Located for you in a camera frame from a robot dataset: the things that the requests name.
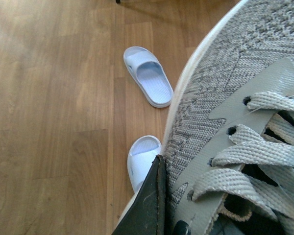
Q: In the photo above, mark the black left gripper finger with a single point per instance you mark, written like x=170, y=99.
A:
x=146, y=216

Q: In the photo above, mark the grey knit sneaker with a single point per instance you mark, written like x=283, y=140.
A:
x=229, y=141

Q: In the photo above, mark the light blue slide sandal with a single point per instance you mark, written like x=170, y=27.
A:
x=149, y=75
x=140, y=157

